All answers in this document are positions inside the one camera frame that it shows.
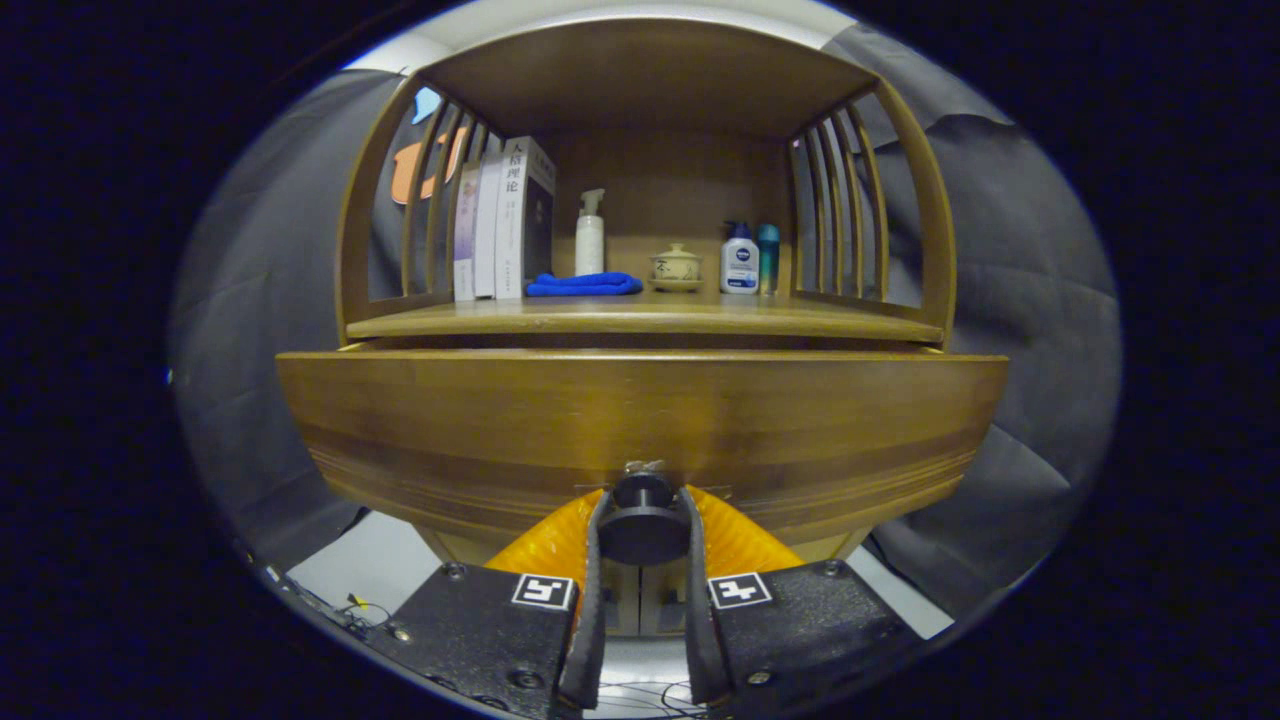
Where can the teal cylindrical bottle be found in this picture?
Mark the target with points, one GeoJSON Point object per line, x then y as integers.
{"type": "Point", "coordinates": [768, 255]}

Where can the beige lidded ceramic cup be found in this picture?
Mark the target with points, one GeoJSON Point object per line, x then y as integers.
{"type": "Point", "coordinates": [676, 267]}

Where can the white lotion bottle blue cap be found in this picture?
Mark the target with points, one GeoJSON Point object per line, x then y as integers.
{"type": "Point", "coordinates": [739, 265]}

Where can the thick white and black book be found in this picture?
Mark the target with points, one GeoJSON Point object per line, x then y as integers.
{"type": "Point", "coordinates": [520, 220]}

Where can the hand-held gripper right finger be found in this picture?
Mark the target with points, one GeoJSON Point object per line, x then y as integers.
{"type": "Point", "coordinates": [700, 610]}

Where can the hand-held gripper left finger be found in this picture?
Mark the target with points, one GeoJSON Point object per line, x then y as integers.
{"type": "Point", "coordinates": [592, 610]}

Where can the white pump bottle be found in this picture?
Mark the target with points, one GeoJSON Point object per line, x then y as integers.
{"type": "Point", "coordinates": [590, 245]}

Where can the wooden drawer with black knob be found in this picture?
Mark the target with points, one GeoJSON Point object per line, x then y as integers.
{"type": "Point", "coordinates": [500, 420]}

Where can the thin purple and white book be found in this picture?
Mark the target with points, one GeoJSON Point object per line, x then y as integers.
{"type": "Point", "coordinates": [465, 240]}

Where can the wooden countertop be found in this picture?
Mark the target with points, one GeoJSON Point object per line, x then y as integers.
{"type": "Point", "coordinates": [850, 318]}

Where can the folded blue cloth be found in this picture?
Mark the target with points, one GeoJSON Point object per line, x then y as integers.
{"type": "Point", "coordinates": [585, 285]}

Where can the wooden cabinet with slatted sides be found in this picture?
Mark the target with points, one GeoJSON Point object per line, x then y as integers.
{"type": "Point", "coordinates": [650, 80]}

